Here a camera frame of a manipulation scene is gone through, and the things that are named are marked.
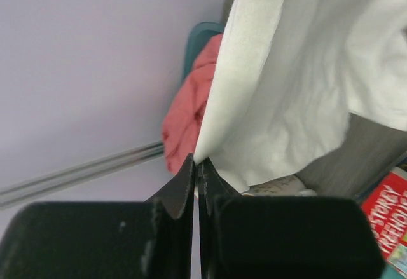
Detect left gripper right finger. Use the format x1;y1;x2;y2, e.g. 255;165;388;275
197;160;385;278

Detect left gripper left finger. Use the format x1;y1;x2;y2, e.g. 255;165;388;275
1;155;195;278

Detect white t shirt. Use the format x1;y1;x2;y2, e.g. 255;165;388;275
194;0;406;196

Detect pink t shirt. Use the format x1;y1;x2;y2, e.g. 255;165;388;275
162;34;223;175

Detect red book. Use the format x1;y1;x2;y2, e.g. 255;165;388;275
362;167;406;278

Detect teal mat sheet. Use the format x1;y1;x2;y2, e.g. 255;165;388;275
380;262;406;279

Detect teal laundry basket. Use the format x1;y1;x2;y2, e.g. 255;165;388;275
181;22;224;83

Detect left corner aluminium post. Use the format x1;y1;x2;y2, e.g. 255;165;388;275
1;142;163;210

